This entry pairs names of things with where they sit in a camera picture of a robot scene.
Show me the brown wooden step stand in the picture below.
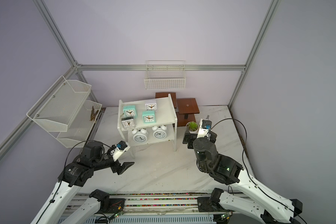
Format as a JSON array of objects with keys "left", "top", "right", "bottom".
[{"left": 155, "top": 92, "right": 200, "bottom": 127}]

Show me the white twin-bell alarm clock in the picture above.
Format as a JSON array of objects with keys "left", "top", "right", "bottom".
[
  {"left": 132, "top": 128, "right": 148, "bottom": 143},
  {"left": 152, "top": 125, "right": 168, "bottom": 140}
]

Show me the aluminium frame rail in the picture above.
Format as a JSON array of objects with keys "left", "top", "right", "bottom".
[{"left": 77, "top": 64, "right": 246, "bottom": 71}]

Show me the mint square alarm clock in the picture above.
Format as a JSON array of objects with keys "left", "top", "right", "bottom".
[{"left": 142, "top": 110, "right": 156, "bottom": 124}]

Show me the white mesh two-tier wall rack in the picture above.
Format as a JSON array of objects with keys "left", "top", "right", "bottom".
[{"left": 26, "top": 76, "right": 102, "bottom": 148}]

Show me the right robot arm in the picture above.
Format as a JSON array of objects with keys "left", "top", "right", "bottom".
[{"left": 183, "top": 132, "right": 302, "bottom": 224}]

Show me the lavender square alarm clock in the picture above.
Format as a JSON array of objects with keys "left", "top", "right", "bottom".
[{"left": 145, "top": 100, "right": 158, "bottom": 112}]

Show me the white two-tier shelf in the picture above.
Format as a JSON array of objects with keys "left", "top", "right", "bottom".
[{"left": 117, "top": 94, "right": 178, "bottom": 152}]

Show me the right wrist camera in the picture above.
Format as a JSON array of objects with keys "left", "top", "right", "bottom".
[{"left": 197, "top": 118, "right": 212, "bottom": 140}]

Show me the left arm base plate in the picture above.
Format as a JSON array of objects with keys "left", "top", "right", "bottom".
[{"left": 98, "top": 198, "right": 126, "bottom": 214}]

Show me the white wire wall basket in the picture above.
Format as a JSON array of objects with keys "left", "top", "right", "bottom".
[{"left": 144, "top": 60, "right": 186, "bottom": 90}]

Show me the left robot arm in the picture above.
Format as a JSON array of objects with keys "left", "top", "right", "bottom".
[{"left": 32, "top": 140, "right": 134, "bottom": 224}]

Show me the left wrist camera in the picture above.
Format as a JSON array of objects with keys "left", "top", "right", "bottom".
[{"left": 110, "top": 141, "right": 130, "bottom": 161}]

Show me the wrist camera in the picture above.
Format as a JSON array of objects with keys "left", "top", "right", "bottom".
[
  {"left": 197, "top": 118, "right": 212, "bottom": 140},
  {"left": 110, "top": 141, "right": 130, "bottom": 161}
]

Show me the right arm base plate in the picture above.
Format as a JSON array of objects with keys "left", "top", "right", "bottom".
[{"left": 197, "top": 197, "right": 232, "bottom": 212}]

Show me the clear grey square clock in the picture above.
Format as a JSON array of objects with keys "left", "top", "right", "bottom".
[{"left": 121, "top": 117, "right": 136, "bottom": 130}]

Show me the small green potted plant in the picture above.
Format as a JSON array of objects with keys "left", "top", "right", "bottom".
[{"left": 186, "top": 121, "right": 199, "bottom": 134}]

